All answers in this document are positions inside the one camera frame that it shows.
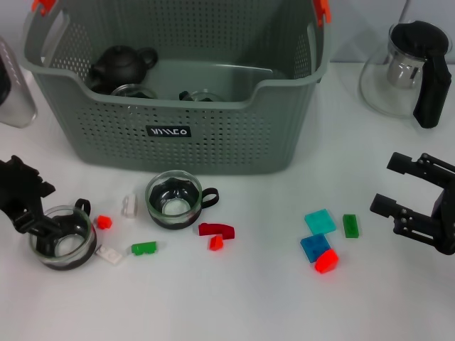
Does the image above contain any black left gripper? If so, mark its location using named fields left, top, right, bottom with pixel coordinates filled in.
left=0, top=154, right=64, bottom=256

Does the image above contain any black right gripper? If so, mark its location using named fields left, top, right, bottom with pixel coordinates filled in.
left=369, top=151, right=455, bottom=256

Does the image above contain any glass teacup with black sleeve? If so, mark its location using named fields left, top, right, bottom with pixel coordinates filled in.
left=144, top=170, right=220, bottom=231
left=178, top=90, right=216, bottom=102
left=110, top=83, right=159, bottom=99
left=28, top=198, right=99, bottom=271

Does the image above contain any grey perforated storage basket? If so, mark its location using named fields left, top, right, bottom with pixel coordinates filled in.
left=16, top=0, right=333, bottom=177

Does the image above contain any green flat toy brick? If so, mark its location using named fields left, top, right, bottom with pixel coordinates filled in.
left=342, top=214, right=361, bottom=238

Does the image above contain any white flat toy brick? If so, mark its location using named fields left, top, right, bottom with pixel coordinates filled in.
left=95, top=244, right=126, bottom=266

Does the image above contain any teal square plate brick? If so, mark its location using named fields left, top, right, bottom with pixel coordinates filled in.
left=304, top=208, right=338, bottom=235

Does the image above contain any white thick toy brick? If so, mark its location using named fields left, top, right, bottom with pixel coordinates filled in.
left=120, top=193, right=139, bottom=218

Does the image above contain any blue square plate brick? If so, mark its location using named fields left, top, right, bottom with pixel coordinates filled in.
left=300, top=233, right=333, bottom=264

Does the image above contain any large orange-red sloped brick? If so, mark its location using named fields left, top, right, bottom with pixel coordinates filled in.
left=314, top=247, right=341, bottom=275

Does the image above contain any green sloped toy brick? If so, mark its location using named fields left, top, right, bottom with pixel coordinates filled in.
left=131, top=241, right=158, bottom=256

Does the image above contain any dark red curved brick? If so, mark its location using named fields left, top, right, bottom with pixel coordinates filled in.
left=198, top=222, right=236, bottom=241

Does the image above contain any black clay teapot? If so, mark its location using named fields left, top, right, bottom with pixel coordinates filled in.
left=87, top=44, right=159, bottom=96

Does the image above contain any glass teapot with black handle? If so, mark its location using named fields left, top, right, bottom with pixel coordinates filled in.
left=358, top=20, right=453, bottom=129

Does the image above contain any orange basket handle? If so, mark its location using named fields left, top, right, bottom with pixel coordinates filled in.
left=31, top=0, right=333, bottom=28

